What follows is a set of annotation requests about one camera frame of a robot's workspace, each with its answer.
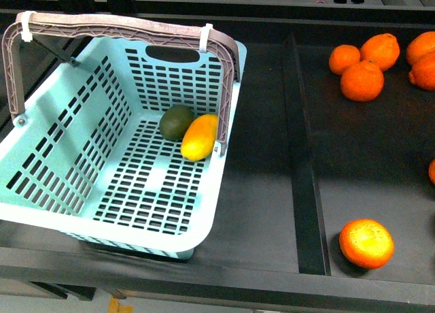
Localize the yellow mango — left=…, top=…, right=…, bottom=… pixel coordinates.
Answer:
left=180, top=114, right=218, bottom=161

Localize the green avocado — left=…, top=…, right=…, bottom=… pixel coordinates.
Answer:
left=159, top=105, right=194, bottom=141

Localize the light blue plastic basket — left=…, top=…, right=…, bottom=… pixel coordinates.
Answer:
left=1, top=37, right=241, bottom=260

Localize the grey-brown basket handle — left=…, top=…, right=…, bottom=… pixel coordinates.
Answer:
left=1, top=12, right=241, bottom=146

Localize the white zip tie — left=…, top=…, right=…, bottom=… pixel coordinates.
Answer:
left=20, top=11, right=36, bottom=42
left=198, top=23, right=213, bottom=53

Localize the orange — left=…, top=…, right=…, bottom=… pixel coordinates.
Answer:
left=341, top=60, right=384, bottom=102
left=328, top=44, right=360, bottom=76
left=338, top=218, right=395, bottom=269
left=360, top=33, right=400, bottom=71

